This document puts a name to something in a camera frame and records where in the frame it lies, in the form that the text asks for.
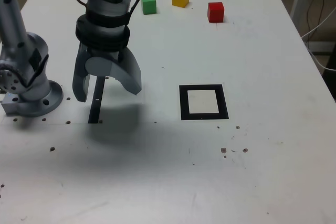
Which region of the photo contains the red cube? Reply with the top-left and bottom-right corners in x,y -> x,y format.
207,2 -> 225,23

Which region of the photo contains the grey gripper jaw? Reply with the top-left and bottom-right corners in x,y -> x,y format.
84,49 -> 143,97

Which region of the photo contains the black tape strip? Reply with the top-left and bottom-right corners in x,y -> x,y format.
88,76 -> 106,124

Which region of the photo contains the black tape square outline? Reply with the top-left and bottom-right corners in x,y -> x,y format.
178,84 -> 229,121

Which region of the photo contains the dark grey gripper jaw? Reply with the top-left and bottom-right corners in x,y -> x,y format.
72,47 -> 91,103

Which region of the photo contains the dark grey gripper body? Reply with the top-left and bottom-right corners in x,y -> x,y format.
77,42 -> 127,64

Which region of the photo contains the white cable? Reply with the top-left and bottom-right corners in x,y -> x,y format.
301,6 -> 336,71

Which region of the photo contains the green cube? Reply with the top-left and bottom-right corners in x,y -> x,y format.
141,0 -> 158,15

